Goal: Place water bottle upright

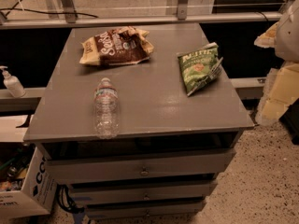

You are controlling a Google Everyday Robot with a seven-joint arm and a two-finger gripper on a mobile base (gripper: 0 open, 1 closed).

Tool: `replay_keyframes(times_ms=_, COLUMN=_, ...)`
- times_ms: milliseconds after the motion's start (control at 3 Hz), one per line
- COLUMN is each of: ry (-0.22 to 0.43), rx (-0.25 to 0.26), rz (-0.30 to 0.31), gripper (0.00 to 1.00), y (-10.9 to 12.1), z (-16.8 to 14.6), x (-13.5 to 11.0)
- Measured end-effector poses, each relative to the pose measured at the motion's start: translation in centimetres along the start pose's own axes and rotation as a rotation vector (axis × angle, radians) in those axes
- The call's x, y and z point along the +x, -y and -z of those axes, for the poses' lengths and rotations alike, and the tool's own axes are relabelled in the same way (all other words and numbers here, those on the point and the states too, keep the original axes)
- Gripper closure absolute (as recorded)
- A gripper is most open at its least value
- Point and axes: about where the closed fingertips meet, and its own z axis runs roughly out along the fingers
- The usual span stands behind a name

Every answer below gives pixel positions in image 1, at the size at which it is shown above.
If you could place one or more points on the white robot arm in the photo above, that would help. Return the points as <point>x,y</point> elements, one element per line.
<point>283,36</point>

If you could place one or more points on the brown salsa chip bag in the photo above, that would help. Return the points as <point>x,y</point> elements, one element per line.
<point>120,46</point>

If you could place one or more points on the green kettle chip bag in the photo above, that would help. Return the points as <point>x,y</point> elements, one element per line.
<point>199,67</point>

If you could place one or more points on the white cardboard box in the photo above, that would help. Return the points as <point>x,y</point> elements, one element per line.
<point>27,189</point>

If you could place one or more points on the bottom grey drawer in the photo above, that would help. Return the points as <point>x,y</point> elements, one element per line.
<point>145,209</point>

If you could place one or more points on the top grey drawer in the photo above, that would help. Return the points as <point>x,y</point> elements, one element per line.
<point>140,166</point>

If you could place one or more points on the white pump dispenser bottle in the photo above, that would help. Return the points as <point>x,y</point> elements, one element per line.
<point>12,83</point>

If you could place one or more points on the middle grey drawer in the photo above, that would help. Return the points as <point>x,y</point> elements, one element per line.
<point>145,192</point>

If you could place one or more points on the grey drawer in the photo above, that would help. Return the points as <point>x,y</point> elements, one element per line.
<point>145,209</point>
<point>140,166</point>
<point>145,192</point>

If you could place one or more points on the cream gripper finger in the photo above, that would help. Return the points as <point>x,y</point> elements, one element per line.
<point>268,38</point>

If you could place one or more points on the clear plastic water bottle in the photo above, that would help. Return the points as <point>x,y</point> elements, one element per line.
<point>106,110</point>

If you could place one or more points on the metal frame rail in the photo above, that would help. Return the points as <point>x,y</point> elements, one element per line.
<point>141,21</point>

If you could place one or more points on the grey drawer cabinet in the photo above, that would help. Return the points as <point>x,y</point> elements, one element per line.
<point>156,114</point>

